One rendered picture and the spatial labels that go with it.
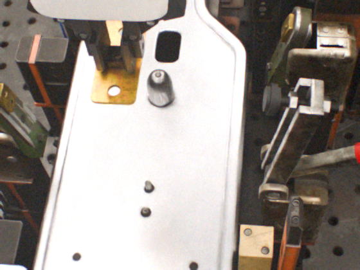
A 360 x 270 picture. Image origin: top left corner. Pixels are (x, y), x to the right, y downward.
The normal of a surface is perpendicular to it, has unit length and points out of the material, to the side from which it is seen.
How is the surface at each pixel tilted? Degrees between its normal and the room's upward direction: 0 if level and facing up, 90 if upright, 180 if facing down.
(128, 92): 0
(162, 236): 0
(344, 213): 0
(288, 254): 90
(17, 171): 90
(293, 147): 90
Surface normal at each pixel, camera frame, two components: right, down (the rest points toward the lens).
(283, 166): -0.10, 0.87
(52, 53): -0.07, -0.48
